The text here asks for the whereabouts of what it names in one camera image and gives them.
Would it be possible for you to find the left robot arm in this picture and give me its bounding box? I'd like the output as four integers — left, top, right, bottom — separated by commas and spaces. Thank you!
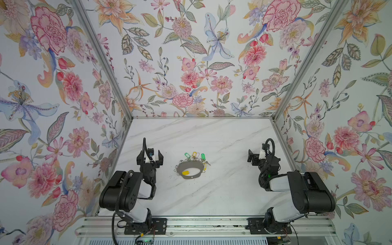
99, 148, 164, 226

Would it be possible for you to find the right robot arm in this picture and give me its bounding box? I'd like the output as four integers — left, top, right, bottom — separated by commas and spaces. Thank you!
246, 151, 336, 235

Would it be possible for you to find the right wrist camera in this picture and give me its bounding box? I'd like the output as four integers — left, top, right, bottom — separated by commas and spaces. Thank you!
258, 149, 267, 160

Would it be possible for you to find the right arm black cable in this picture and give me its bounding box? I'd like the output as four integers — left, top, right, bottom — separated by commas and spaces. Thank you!
264, 138, 276, 160

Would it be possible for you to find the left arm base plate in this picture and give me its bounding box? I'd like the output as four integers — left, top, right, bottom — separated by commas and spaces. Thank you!
124, 218, 167, 235

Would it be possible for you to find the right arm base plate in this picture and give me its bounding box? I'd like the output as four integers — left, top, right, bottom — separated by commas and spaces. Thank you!
245, 217, 292, 235

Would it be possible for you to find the aluminium mounting rail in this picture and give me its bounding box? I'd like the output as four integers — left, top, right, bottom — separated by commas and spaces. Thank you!
76, 215, 337, 238

